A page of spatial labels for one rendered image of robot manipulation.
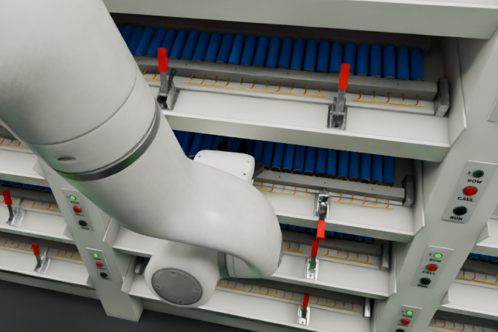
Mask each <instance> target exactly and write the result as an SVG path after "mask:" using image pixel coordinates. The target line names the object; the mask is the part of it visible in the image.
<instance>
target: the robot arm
mask: <svg viewBox="0 0 498 332"><path fill-rule="evenodd" d="M0 125H2V126H3V127H4V128H5V129H6V130H8V131H9V132H10V133H11V134H13V135H14V136H15V137H16V138H17V139H18V140H19V141H20V142H21V143H22V144H23V145H25V146H26V147H27V148H28V149H30V150H31V151H32V152H33V153H34V154H36V155H37V156H38V157H39V158H40V159H41V160H42V161H43V162H44V163H46V164H47V165H48V166H49V167H51V168H52V169H53V170H54V171H55V172H57V174H59V175H60V176H61V177H62V178H63V179H65V180H66V181H67V182H68V183H70V184H71V185H72V186H73V187H74V188H75V189H77V190H78V191H79V192H80V193H82V194H83V195H84V196H85V197H87V198H88V199H89V200H90V201H91V202H92V203H93V204H95V205H96V206H97V207H98V208H100V209H101V210H102V211H104V212H105V213H106V214H107V215H108V216H109V217H110V218H111V219H112V220H114V221H115V222H117V223H118V224H119V225H121V226H122V227H124V228H127V229H128V230H131V231H133V232H135V233H139V234H141V235H145V236H149V237H153V238H157V239H161V240H160V242H159V244H158V246H157V247H156V249H155V251H154V253H153V255H152V257H151V259H150V261H149V263H148V265H147V267H146V269H145V281H146V284H147V286H148V288H149V289H150V291H151V292H152V293H153V294H154V295H155V296H156V297H157V298H159V299H160V300H162V301H163V302H165V303H167V304H169V305H172V306H175V307H178V308H197V307H199V306H202V305H204V304H205V303H207V302H208V301H209V300H210V299H211V297H212V296H213V293H214V291H215V287H216V283H217V282H218V281H219V280H220V279H221V278H225V277H237V278H248V279H261V278H265V277H269V276H271V275H273V274H274V273H275V272H276V271H277V269H278V268H279V266H280V264H281V263H282V254H283V241H282V240H283V238H282V232H281V229H280V226H279V222H278V219H277V217H276V214H275V212H274V209H273V208H272V206H271V204H270V202H269V201H268V200H267V199H266V197H265V196H264V195H263V194H262V193H261V192H260V191H259V190H257V189H256V188H255V187H254V186H253V185H252V184H253V179H254V178H256V177H257V176H258V175H259V174H260V173H262V172H263V171H264V165H263V164H262V163H260V162H257V161H254V158H253V157H252V156H250V155H248V150H249V146H248V145H246V139H242V140H241V143H240V146H239V153H232V152H228V138H227V137H224V138H223V140H222V142H220V143H219V145H218V147H215V148H214V149H213V150H201V151H199V152H198V153H197V154H196V156H192V157H191V159H189V158H187V157H186V155H185V153H184V152H183V150H182V148H181V146H180V144H179V142H178V140H177V139H176V137H175V135H174V133H173V131H172V129H171V127H170V125H169V124H168V122H167V119H166V118H165V115H164V114H163V112H162V109H161V108H160V106H159V104H158V102H157V100H156V98H155V97H154V95H153V93H152V91H151V89H150V88H149V86H148V84H147V82H146V81H145V78H144V76H143V75H142V73H141V71H140V69H139V67H138V65H137V64H136V62H135V60H134V58H133V56H132V54H131V52H130V51H129V49H128V47H127V45H126V43H125V41H124V39H123V38H122V35H121V33H120V32H119V30H118V28H117V26H116V25H115V23H114V21H113V19H112V18H111V16H110V14H109V12H108V10H107V8H106V7H105V5H104V3H103V1H102V0H0Z"/></svg>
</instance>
